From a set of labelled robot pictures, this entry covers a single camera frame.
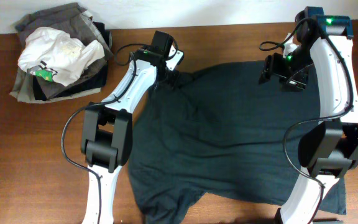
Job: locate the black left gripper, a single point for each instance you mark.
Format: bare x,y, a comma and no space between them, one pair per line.
169,76

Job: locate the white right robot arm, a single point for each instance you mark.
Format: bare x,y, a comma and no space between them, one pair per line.
330,149

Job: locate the dark grey folded garment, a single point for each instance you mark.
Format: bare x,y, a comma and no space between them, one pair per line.
74,20

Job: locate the white printed t-shirt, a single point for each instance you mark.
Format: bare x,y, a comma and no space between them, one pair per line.
56,57

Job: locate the light grey folded garment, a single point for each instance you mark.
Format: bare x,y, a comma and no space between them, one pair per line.
23,91

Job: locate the dark green t-shirt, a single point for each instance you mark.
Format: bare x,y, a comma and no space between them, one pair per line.
218,131

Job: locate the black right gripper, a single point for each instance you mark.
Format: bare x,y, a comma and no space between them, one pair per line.
272,70

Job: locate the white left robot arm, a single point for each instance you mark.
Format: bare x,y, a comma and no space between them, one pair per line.
107,129

